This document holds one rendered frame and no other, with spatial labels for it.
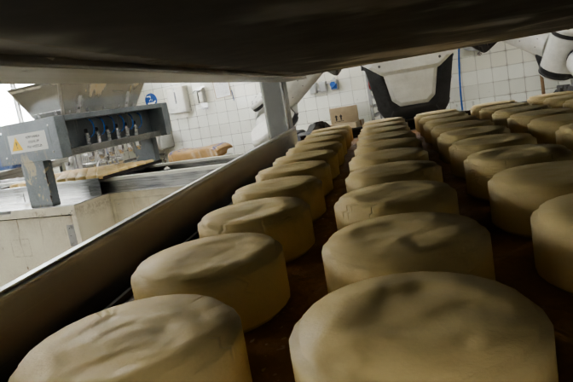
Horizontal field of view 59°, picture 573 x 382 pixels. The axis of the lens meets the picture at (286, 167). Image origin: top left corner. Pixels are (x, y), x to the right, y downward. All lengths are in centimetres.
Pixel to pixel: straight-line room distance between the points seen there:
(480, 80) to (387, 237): 564
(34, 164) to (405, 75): 144
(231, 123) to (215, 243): 636
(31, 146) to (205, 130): 470
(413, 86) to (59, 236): 147
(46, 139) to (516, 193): 199
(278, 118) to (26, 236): 180
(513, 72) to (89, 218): 463
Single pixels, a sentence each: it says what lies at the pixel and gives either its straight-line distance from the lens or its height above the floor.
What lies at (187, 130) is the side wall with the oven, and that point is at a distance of 688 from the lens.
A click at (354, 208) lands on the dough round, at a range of 20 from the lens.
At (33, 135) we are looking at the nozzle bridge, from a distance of 216.
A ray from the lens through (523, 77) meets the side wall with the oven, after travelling 580.
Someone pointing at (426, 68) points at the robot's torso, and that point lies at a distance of 148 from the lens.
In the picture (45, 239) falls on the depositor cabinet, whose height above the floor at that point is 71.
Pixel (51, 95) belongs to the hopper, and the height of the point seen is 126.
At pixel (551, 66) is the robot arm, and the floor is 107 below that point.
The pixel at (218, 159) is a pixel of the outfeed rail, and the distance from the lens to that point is 224.
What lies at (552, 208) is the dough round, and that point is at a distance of 17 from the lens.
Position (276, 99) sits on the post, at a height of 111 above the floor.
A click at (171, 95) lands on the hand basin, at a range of 681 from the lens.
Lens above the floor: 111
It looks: 8 degrees down
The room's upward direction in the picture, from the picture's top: 10 degrees counter-clockwise
